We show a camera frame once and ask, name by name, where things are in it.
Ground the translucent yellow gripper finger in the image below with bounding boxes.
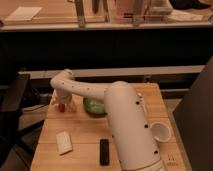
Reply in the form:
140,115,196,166
68,100,77,112
50,96,57,105

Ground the small orange pepper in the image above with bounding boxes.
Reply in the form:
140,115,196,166
58,103,65,112

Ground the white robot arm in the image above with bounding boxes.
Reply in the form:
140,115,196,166
50,69,167,171

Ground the green ceramic bowl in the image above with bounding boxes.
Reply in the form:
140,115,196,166
83,98,106,116

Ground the black remote control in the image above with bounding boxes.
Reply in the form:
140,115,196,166
100,139,110,166

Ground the white tube bottle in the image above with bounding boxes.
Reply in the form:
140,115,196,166
137,93,147,116

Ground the white paper sheet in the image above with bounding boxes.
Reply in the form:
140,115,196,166
5,6,42,21

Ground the white paper cup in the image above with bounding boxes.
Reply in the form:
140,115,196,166
151,122,172,143

